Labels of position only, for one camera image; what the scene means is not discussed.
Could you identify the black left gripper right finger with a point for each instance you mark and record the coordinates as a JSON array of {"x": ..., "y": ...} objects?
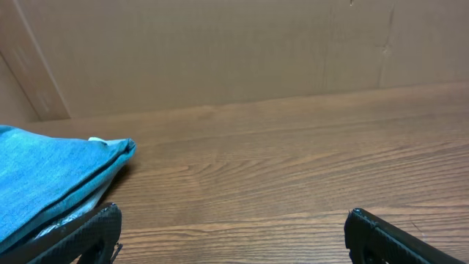
[{"x": 371, "y": 240}]

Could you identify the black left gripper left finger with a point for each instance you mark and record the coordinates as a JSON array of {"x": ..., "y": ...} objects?
[{"x": 91, "y": 238}]

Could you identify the folded light blue cloth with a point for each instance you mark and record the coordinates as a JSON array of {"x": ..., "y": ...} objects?
[{"x": 24, "y": 183}]

